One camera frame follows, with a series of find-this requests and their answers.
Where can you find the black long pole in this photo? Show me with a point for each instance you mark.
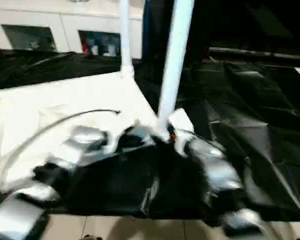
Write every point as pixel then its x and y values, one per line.
pixel 260 53

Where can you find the black backdrop cloth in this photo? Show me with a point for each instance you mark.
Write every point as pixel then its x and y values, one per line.
pixel 240 22

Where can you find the red packet in cabinet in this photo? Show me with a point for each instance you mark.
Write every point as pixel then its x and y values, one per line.
pixel 85 48

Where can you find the black glossy mat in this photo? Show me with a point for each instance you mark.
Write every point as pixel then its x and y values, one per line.
pixel 240 112

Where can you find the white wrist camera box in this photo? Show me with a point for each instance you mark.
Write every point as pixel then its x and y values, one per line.
pixel 181 120
pixel 112 140

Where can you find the white plastic table leg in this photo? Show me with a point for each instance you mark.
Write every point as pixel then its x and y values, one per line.
pixel 127 37
pixel 175 62

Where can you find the white cabinet with glass doors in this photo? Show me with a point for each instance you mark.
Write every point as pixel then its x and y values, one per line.
pixel 65 17

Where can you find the white plastic table top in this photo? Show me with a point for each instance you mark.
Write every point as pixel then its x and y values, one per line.
pixel 52 107

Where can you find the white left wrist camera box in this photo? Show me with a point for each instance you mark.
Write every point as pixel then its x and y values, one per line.
pixel 112 140

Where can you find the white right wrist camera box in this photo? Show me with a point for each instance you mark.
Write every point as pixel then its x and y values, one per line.
pixel 181 120

